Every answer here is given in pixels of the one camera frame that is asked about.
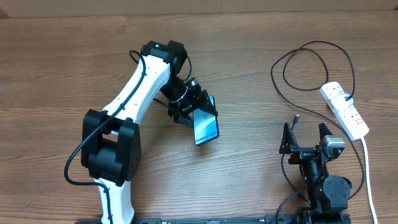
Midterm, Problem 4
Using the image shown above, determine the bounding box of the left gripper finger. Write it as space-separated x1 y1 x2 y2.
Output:
172 111 193 127
199 90 218 117

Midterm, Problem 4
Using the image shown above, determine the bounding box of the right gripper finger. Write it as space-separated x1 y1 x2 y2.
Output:
318 123 333 145
279 123 299 154

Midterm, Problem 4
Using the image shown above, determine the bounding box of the Samsung Galaxy smartphone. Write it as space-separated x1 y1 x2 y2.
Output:
193 109 219 146

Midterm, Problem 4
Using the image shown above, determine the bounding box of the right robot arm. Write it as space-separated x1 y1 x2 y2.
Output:
279 123 352 223

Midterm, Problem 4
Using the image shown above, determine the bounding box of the white charger plug adapter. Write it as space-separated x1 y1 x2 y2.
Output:
329 93 354 113

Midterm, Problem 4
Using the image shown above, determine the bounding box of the white power strip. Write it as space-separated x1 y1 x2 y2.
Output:
320 82 369 141

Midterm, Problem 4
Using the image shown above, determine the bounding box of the white power strip cord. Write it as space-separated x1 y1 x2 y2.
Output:
360 138 379 224

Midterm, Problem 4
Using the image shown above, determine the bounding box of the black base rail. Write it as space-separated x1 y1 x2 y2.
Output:
75 215 351 224

